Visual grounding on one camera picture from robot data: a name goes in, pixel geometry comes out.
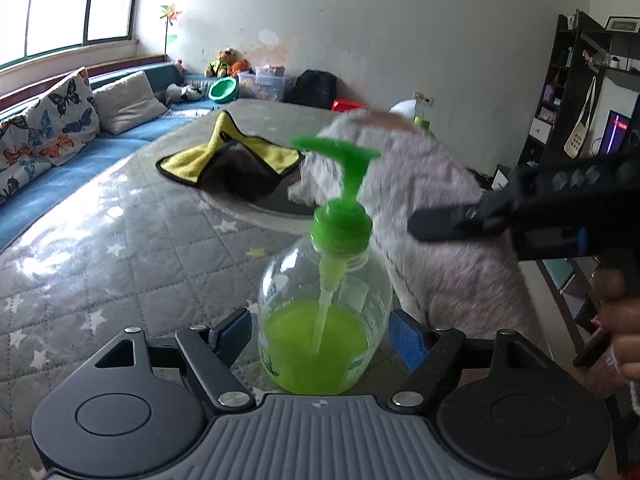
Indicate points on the grey quilted star tablecloth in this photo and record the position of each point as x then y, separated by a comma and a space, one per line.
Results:
125, 270

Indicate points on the beige cushion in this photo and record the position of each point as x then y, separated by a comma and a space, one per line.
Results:
127, 102

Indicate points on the wall socket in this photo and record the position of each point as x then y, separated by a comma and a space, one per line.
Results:
421, 98

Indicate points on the green plastic bottle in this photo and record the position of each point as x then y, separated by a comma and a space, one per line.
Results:
422, 124

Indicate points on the white plastic bag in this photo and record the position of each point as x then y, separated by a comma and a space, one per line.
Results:
402, 106

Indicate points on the colourful pinwheel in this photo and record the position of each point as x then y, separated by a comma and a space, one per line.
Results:
170, 15

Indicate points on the yellow and grey microfibre cloth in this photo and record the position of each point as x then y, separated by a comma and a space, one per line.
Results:
200, 160

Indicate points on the blue sofa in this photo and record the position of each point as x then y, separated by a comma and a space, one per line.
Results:
75, 175

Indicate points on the small pink plush toy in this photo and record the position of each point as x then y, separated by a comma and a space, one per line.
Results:
179, 65

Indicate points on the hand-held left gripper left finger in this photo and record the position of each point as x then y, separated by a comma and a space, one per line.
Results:
235, 332

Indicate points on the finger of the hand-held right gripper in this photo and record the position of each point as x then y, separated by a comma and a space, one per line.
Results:
450, 222

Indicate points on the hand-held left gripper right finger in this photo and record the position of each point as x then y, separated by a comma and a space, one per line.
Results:
405, 340

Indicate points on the orange plush toy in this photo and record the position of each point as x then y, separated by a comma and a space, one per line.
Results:
240, 66

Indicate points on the clear pump bottle green soap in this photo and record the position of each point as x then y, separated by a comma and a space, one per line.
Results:
320, 340

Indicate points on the black backpack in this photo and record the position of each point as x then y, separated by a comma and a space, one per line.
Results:
312, 89

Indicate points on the television screen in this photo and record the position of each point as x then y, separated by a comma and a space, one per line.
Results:
617, 132

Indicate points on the butterfly print cushion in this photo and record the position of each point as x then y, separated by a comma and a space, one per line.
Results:
65, 115
12, 160

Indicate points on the green plastic basin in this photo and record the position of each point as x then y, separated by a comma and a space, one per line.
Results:
223, 90

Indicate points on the dark shelving unit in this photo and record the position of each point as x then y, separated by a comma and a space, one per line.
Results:
560, 60

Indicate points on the clear storage box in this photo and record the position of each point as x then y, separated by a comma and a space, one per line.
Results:
265, 85

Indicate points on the red bag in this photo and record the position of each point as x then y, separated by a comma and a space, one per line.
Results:
347, 105

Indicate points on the black and white plush toy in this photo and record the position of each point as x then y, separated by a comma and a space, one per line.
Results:
185, 93

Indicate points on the person's right hand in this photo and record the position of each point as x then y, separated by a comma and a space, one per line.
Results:
622, 310

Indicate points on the window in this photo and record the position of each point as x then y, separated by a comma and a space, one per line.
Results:
60, 0

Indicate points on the pale pink towel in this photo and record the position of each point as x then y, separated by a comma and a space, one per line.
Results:
440, 200

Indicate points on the canvas tote bag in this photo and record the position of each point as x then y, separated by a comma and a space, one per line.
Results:
580, 135

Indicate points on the teddy bear plush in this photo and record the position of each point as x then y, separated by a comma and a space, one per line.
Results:
220, 62

